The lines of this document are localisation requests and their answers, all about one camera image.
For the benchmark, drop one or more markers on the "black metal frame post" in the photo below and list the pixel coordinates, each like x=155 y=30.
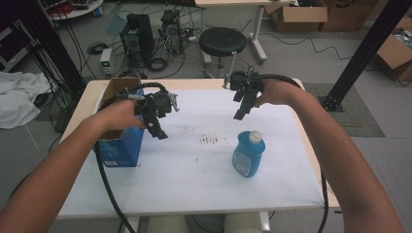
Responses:
x=362 y=55

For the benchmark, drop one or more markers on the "large black computer tower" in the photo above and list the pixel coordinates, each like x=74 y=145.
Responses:
x=139 y=39

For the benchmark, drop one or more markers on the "small black computer tower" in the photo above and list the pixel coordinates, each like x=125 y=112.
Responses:
x=172 y=30

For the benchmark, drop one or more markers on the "tall brown cardboard box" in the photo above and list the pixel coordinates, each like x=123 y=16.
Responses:
x=350 y=16

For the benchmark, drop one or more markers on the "white power supply unit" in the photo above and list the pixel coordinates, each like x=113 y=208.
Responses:
x=105 y=61

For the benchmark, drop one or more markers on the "person's right leg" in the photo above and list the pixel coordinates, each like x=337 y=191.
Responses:
x=243 y=224

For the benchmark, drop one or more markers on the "person's left hand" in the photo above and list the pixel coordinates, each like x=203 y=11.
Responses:
x=120 y=115

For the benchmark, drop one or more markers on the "blue bottle with white cap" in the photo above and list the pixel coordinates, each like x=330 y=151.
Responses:
x=247 y=157

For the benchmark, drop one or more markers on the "white table sheet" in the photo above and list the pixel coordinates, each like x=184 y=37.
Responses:
x=194 y=181

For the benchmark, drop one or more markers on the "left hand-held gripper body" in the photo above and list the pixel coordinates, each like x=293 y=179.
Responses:
x=160 y=103

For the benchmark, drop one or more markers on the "white cloth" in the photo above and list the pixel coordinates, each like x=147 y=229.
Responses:
x=17 y=97

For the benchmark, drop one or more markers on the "person's right hand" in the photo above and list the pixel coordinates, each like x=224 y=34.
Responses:
x=277 y=93

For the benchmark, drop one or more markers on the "round white table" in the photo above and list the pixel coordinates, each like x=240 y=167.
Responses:
x=77 y=9

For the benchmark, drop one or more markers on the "blue cardboard box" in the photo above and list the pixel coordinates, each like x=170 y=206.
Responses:
x=124 y=149

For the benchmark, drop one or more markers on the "cardboard box with contents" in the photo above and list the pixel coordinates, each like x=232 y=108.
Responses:
x=396 y=55

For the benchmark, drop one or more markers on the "black round stool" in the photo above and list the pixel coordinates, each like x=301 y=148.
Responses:
x=222 y=40

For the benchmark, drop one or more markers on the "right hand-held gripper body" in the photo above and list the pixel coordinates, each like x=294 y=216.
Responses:
x=246 y=81

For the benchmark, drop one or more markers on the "open flat cardboard box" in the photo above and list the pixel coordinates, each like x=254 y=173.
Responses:
x=301 y=16

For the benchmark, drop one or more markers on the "black floor tape cross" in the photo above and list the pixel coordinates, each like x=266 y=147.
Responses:
x=337 y=212

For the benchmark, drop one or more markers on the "white background desk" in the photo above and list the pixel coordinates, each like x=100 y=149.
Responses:
x=257 y=35

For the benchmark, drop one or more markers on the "gray floor mat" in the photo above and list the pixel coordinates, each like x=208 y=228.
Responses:
x=359 y=116

